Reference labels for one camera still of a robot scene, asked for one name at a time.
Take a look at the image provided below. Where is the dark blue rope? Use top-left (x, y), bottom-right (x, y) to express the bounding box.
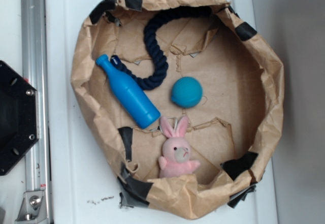
top-left (110, 5), bottom-right (213, 91)

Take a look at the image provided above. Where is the blue plastic bottle toy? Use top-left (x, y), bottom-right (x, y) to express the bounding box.
top-left (95, 54), bottom-right (160, 129)

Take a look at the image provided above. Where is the teal rubber ball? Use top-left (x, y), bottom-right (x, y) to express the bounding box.
top-left (171, 77), bottom-right (203, 108)

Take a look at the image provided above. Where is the pink plush bunny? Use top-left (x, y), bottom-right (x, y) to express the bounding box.
top-left (158, 115), bottom-right (201, 178)

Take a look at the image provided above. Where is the brown paper bag bin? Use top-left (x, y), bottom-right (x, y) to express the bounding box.
top-left (71, 0), bottom-right (284, 219)

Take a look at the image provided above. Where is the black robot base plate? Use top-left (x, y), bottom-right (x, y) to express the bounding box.
top-left (1, 61), bottom-right (38, 176)

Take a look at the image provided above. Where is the metal corner bracket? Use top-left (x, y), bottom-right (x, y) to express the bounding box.
top-left (15, 190), bottom-right (48, 223)

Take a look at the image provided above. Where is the aluminium extrusion rail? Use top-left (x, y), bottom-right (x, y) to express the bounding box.
top-left (21, 0), bottom-right (54, 223)

